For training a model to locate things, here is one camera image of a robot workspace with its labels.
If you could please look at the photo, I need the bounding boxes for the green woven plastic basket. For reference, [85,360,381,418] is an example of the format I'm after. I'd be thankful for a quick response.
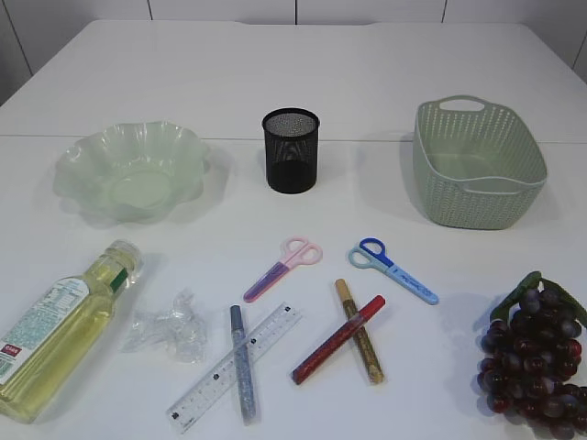
[413,95,548,230]

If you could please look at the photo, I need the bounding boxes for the blue scissors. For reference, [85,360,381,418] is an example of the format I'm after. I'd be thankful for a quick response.
[348,237,439,305]

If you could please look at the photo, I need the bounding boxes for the silver glitter pen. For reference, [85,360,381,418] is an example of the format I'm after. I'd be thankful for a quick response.
[229,305,257,424]

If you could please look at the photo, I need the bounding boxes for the yellow tea bottle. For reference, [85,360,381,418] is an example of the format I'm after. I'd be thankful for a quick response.
[1,239,142,424]

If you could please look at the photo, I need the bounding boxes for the pale green wavy plate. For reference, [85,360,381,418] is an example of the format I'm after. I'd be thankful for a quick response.
[53,121,209,222]

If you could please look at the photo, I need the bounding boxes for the gold glitter pen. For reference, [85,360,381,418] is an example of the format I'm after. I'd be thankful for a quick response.
[335,279,384,384]

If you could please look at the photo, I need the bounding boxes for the purple artificial grape bunch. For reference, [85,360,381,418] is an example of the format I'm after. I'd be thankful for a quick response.
[476,271,586,439]

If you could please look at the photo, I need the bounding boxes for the red glitter pen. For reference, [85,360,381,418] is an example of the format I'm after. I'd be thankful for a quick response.
[291,295,385,385]

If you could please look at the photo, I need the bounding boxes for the black mesh pen holder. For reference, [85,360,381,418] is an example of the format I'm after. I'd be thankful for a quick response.
[261,107,320,194]

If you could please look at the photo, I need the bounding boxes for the clear plastic ruler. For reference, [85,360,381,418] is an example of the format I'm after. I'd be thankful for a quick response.
[167,303,301,434]

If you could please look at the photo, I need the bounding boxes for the clear plastic sheet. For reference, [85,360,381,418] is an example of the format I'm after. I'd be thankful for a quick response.
[119,288,207,364]

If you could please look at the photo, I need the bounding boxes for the pink purple scissors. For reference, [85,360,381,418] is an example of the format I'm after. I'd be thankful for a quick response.
[243,236,323,303]

